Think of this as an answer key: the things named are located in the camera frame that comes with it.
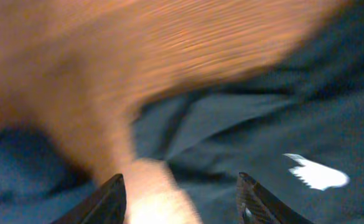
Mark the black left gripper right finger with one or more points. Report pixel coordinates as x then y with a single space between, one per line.
257 205

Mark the navy blue folded garment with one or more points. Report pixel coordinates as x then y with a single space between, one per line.
36 184

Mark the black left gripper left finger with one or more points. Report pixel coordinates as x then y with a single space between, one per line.
106 205

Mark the dark green shirt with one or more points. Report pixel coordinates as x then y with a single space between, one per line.
297 129

